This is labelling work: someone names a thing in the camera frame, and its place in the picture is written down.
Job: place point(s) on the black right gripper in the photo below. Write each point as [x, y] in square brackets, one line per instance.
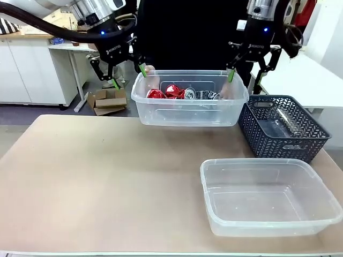
[257, 37]

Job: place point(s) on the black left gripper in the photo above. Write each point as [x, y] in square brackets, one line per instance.
[113, 46]

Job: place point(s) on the clear plastic container with cans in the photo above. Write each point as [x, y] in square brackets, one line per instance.
[187, 115]

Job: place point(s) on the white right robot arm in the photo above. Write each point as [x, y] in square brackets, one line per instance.
[261, 8]

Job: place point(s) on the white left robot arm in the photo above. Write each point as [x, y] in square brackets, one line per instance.
[88, 8]

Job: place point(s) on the dark grey woven plastic basket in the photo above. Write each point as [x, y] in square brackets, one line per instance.
[252, 128]

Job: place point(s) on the person's right hand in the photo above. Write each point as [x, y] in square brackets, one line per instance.
[150, 69]

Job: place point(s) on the person's left hand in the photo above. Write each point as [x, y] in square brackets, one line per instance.
[227, 91]

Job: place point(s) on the beige shoe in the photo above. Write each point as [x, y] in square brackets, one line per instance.
[108, 84]

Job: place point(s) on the open cardboard box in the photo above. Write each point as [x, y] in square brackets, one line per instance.
[110, 103]

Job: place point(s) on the white table with metal legs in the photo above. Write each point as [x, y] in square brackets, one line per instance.
[294, 80]

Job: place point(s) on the white desk with white legs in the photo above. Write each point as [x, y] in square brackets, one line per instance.
[77, 80]

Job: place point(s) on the crushed red can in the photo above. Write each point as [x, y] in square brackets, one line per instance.
[174, 91]
[155, 94]

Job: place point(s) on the crushed black and white can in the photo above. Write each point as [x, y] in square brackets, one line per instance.
[206, 95]

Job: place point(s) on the crushed clear plastic bottle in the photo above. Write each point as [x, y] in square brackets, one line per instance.
[286, 120]

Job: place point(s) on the small blue package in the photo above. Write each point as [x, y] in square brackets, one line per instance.
[57, 40]

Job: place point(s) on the silver can with round lid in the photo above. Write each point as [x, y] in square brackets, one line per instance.
[189, 93]

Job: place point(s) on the red hanging garment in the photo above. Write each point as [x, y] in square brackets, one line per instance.
[305, 12]

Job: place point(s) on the white cabinet with wooden top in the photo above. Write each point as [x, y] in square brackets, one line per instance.
[26, 75]

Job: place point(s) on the zebra striped cushion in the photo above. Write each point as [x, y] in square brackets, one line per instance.
[8, 26]

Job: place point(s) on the empty clear plastic container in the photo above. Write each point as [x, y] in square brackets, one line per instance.
[241, 227]

